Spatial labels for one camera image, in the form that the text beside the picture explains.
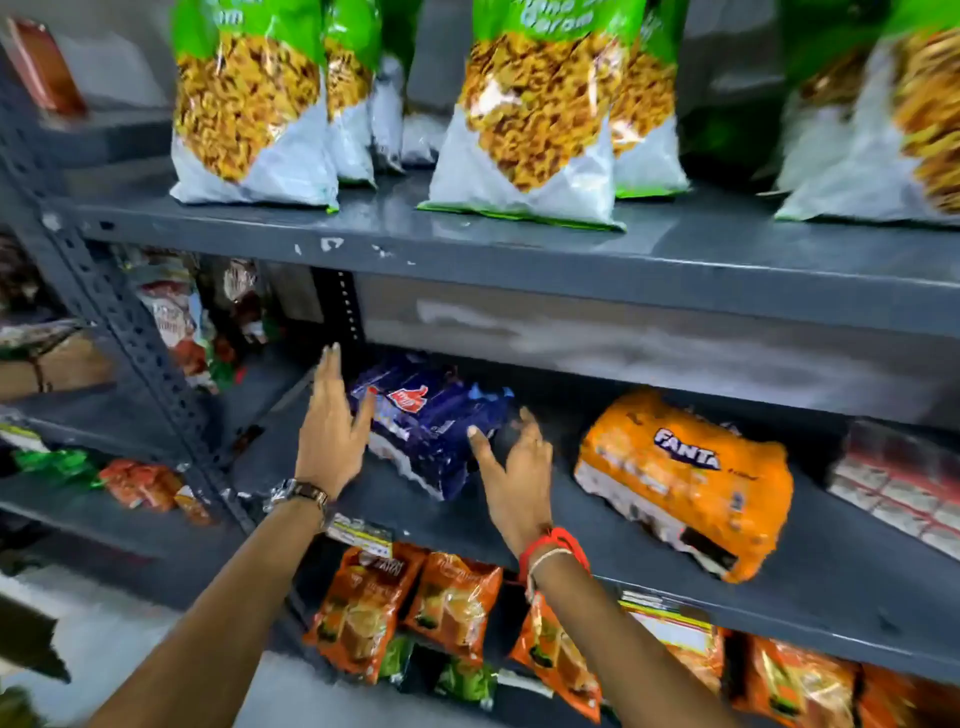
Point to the red snack packet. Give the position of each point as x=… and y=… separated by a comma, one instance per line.
x=45, y=67

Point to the row of green snack bags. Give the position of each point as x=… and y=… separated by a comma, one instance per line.
x=247, y=97

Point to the person's right forearm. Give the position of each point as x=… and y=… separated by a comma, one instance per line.
x=622, y=652

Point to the another person's forearm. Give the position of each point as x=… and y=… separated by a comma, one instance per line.
x=67, y=367

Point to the person's left hand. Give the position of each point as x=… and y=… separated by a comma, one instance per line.
x=326, y=435

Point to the row of orange tea packets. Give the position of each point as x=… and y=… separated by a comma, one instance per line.
x=450, y=600

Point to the red and white carton pack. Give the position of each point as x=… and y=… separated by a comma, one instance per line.
x=900, y=487

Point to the green sachet strip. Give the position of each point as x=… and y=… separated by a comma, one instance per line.
x=56, y=461

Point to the silver wristwatch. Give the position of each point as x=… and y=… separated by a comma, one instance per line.
x=307, y=493

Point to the white and red packet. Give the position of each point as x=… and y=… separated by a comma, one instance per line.
x=240, y=281
x=169, y=315

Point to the small green packet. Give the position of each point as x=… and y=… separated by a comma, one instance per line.
x=465, y=681
x=395, y=658

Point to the grey metal shelf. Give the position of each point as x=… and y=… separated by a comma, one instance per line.
x=675, y=247

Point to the person's left forearm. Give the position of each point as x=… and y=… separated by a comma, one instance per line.
x=225, y=622

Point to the blue Thums Up bottle pack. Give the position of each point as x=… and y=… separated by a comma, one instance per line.
x=435, y=427

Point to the person's right hand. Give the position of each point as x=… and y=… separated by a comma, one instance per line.
x=521, y=487

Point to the orange red sachet strip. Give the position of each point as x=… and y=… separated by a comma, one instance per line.
x=142, y=484
x=193, y=506

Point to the orange Fanta bottle pack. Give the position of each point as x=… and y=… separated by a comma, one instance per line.
x=675, y=480

